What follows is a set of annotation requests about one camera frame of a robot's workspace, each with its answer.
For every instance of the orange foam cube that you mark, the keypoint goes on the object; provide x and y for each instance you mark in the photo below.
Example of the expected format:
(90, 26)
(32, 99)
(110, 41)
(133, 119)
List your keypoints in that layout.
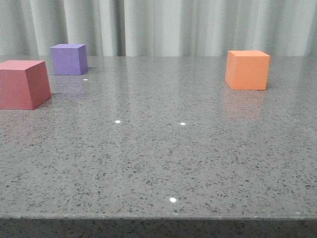
(247, 70)

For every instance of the purple foam cube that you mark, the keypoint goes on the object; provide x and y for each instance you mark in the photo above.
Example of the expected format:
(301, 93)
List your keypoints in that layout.
(69, 59)

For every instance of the red foam cube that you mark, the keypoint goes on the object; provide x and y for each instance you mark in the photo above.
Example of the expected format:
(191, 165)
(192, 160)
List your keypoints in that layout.
(24, 84)

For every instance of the pale green curtain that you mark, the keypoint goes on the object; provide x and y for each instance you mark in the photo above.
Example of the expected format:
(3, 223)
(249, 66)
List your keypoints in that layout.
(159, 27)

